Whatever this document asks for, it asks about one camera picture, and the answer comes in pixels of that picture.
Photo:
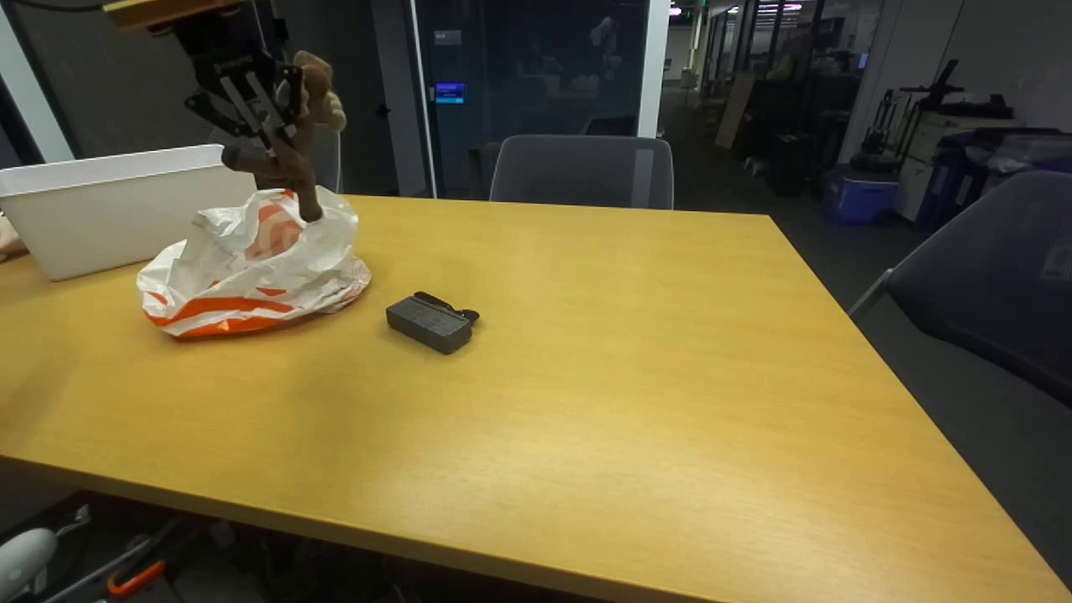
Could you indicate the white orange plastic bag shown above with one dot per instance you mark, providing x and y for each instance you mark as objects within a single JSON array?
[{"x": 252, "y": 268}]

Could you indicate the small black box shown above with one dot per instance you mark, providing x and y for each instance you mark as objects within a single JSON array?
[{"x": 432, "y": 322}]

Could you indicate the white plastic bin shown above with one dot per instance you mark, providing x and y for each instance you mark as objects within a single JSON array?
[{"x": 115, "y": 208}]

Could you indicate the blue bucket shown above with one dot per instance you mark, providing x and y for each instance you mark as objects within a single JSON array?
[{"x": 859, "y": 199}]

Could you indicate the brown toy moose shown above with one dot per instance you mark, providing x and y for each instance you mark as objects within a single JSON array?
[{"x": 290, "y": 151}]

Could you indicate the grey chair behind table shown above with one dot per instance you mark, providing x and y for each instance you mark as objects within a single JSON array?
[{"x": 582, "y": 168}]

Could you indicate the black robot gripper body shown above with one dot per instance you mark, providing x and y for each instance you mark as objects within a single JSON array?
[{"x": 240, "y": 58}]

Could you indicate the dark chair at right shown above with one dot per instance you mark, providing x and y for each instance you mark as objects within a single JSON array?
[{"x": 995, "y": 281}]

